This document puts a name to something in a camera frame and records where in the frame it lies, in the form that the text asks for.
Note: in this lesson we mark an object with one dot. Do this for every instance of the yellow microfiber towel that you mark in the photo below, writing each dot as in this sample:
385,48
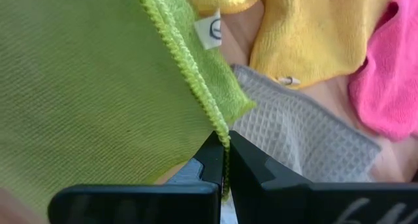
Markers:
310,38

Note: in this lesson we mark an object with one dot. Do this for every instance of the lime green microfiber towel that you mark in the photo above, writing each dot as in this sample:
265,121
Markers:
91,87

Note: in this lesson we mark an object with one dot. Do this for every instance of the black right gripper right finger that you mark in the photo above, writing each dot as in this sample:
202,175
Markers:
271,201

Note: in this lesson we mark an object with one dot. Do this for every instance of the grey waffle-weave towel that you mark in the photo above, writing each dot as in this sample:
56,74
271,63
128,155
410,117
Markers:
300,132

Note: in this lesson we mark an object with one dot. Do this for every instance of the pink microfiber towel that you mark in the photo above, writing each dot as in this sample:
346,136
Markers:
388,87

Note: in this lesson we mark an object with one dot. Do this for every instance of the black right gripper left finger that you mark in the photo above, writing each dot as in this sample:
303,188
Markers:
147,204

